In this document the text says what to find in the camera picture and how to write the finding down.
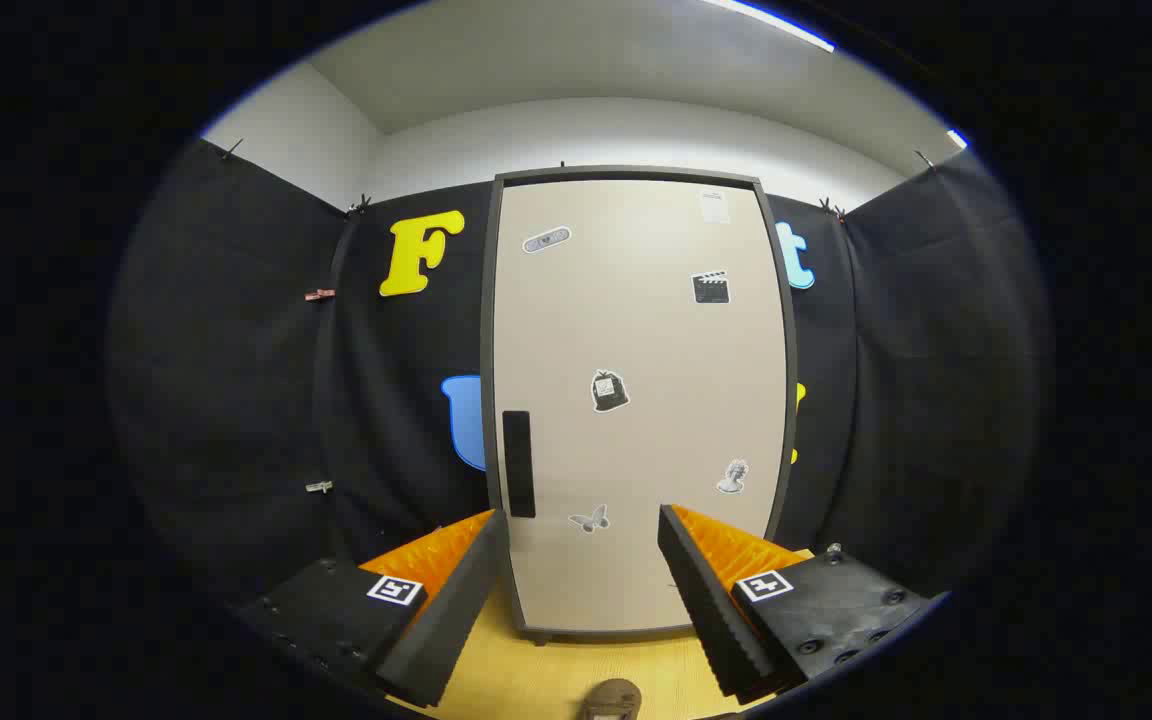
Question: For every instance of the grey shoe cabinet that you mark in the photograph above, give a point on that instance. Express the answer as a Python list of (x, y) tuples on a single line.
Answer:
[(488, 300)]

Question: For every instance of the silver cloth clip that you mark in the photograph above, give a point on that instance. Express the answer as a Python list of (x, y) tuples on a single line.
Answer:
[(319, 487)]

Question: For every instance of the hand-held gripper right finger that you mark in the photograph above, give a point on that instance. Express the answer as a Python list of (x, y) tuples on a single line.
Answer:
[(711, 610)]

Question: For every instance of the reddish cloth clip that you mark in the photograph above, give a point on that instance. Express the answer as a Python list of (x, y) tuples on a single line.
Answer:
[(319, 294)]

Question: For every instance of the brown fuzzy slipper shoe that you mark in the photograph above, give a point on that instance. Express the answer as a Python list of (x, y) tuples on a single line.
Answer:
[(612, 699)]

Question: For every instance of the black backdrop cloth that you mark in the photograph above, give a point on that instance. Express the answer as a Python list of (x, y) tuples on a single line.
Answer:
[(236, 350)]

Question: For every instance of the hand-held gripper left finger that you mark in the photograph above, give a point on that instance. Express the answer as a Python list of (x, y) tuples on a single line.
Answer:
[(456, 620)]

